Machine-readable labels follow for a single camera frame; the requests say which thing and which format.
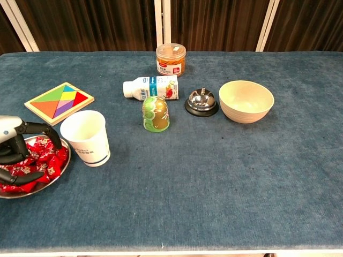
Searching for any clear plastic snack jar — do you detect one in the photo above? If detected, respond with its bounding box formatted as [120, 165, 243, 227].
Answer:
[155, 42, 187, 78]

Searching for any dark brown curtain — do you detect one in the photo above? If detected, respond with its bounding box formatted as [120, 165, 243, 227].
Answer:
[14, 0, 158, 52]
[264, 0, 343, 52]
[170, 0, 271, 52]
[0, 5, 26, 54]

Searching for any silver metal plate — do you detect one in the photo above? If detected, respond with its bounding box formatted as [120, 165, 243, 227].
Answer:
[0, 134, 72, 200]

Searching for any white paper cup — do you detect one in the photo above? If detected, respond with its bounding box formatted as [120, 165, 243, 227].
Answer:
[59, 110, 111, 168]

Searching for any red candy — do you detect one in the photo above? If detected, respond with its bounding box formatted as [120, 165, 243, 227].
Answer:
[36, 152, 56, 168]
[40, 160, 61, 183]
[25, 146, 41, 164]
[33, 136, 54, 149]
[8, 164, 35, 176]
[0, 182, 37, 193]
[52, 147, 69, 167]

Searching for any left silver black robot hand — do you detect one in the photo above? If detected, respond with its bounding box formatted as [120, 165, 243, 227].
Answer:
[0, 115, 63, 187]

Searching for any chrome call bell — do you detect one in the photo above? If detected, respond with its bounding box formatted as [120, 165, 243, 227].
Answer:
[184, 87, 220, 118]

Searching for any beige bowl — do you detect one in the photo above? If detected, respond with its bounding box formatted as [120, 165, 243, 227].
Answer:
[218, 80, 275, 124]

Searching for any blue felt table cloth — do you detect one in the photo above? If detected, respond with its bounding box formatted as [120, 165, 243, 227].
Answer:
[0, 50, 343, 254]

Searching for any colourful wooden tangram puzzle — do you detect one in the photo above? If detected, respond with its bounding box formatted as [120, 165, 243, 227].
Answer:
[24, 82, 95, 126]

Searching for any white frame post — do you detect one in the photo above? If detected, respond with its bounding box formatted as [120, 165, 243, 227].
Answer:
[256, 0, 281, 52]
[0, 0, 40, 52]
[154, 0, 172, 53]

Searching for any white milk drink bottle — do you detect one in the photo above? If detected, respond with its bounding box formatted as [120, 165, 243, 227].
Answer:
[122, 74, 180, 102]

